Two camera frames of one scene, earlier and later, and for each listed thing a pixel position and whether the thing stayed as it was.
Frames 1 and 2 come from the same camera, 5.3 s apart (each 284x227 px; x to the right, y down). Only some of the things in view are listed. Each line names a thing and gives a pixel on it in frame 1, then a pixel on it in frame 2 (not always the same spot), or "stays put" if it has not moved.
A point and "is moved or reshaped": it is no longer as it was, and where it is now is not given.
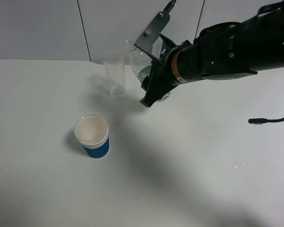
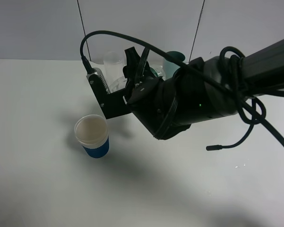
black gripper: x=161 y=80 to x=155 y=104
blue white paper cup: x=92 y=133 stays put
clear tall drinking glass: x=115 y=63 stays put
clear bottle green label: x=140 y=65 is moved or reshaped
